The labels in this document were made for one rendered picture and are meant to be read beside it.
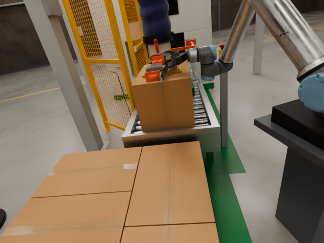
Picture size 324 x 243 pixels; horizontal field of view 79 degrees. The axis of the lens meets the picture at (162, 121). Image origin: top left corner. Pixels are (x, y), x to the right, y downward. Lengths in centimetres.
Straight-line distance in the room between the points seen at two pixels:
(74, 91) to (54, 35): 53
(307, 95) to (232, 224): 102
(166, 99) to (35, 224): 99
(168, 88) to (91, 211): 84
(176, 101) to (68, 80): 122
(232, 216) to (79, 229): 103
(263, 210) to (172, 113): 95
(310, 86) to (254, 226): 104
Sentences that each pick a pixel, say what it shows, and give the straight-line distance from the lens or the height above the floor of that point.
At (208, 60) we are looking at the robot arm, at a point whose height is 104.
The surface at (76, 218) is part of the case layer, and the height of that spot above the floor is 54.
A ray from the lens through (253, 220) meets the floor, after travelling 165.
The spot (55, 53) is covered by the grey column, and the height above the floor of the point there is 117.
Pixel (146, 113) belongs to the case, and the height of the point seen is 73.
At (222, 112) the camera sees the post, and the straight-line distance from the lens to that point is 199.
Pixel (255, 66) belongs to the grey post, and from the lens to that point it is 441.
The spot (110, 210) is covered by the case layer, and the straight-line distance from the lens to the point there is 108.
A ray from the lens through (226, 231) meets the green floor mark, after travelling 157.
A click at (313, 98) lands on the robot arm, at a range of 90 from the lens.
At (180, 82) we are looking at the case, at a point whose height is 93.
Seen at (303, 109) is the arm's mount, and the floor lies 83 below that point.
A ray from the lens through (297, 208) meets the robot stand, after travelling 146.
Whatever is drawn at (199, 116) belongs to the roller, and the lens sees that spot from 168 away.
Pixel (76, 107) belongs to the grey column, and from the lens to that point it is 228.
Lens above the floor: 133
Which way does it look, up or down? 28 degrees down
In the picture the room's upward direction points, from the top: 10 degrees counter-clockwise
